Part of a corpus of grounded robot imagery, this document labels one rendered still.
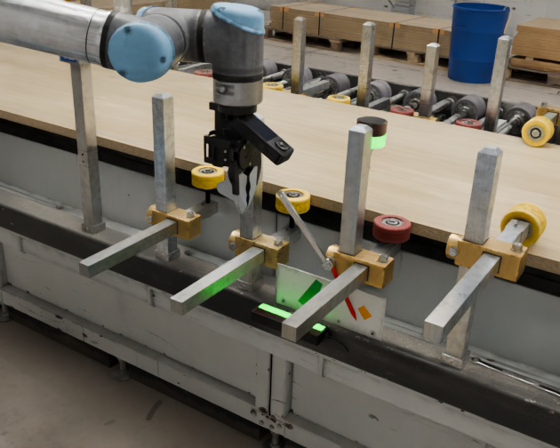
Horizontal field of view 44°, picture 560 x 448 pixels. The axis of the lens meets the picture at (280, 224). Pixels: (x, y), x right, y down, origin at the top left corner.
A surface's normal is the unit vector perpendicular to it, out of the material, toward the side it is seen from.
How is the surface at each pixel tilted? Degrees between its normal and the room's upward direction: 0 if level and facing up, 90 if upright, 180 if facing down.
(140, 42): 90
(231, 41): 90
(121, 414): 0
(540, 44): 90
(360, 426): 90
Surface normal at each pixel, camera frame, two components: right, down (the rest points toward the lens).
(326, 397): -0.54, 0.32
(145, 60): -0.04, 0.43
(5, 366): 0.04, -0.91
